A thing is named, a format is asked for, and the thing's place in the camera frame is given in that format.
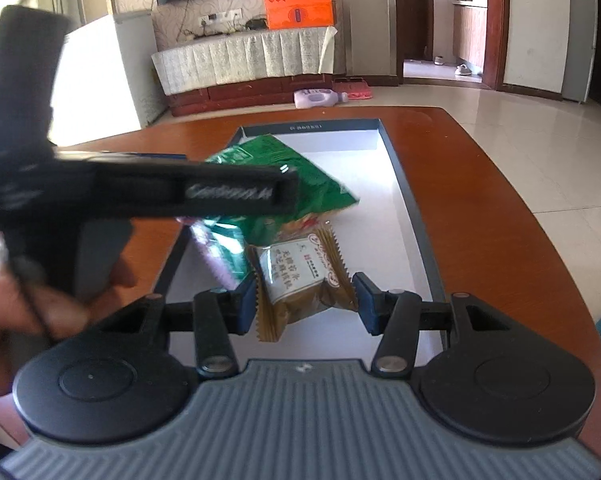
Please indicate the grey refrigerator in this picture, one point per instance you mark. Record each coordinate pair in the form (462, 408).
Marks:
(581, 50)

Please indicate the kitchen counter cabinet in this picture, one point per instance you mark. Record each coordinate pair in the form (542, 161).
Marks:
(469, 33)

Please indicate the green snack bag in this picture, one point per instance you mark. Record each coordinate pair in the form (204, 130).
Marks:
(283, 194)

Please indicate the dark red TV cabinet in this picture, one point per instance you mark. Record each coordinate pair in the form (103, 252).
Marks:
(258, 92)

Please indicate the white wall power strip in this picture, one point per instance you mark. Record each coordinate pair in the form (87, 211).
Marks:
(231, 17)

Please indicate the white lace cabinet cloth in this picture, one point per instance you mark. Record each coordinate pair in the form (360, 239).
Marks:
(245, 56)

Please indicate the white chest freezer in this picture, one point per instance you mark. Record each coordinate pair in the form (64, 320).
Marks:
(106, 82)

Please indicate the dark wooden door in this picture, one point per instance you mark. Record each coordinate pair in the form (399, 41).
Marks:
(414, 29)

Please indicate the purple detergent bottle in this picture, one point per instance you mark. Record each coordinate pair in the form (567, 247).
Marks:
(310, 98)

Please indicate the brown biscuit packet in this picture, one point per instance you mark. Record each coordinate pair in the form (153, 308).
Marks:
(297, 278)

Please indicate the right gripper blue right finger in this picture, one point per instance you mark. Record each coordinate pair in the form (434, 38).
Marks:
(395, 317)

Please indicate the shallow grey cardboard box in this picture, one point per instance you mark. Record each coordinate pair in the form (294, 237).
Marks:
(382, 236)

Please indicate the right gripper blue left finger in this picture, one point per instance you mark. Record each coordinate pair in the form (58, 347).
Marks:
(219, 313)

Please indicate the black router box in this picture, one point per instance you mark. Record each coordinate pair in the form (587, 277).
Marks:
(256, 24)

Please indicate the person's left hand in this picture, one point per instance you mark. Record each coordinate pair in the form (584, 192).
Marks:
(35, 309)

